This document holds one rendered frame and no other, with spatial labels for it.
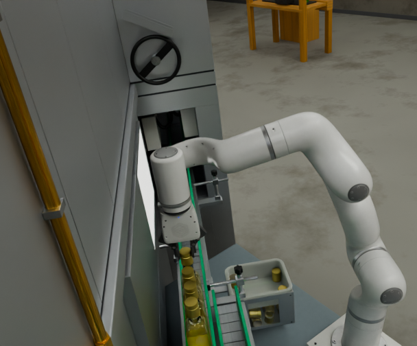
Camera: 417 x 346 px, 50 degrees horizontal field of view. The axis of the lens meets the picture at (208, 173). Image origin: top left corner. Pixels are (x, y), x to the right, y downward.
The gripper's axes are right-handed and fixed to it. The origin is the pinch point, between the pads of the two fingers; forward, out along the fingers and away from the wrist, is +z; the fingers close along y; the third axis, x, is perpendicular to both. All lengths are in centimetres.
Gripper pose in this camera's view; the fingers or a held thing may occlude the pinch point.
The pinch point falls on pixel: (184, 250)
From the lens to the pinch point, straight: 129.5
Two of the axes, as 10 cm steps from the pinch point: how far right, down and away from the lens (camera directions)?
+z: 1.3, 8.5, 5.0
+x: -0.9, -4.9, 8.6
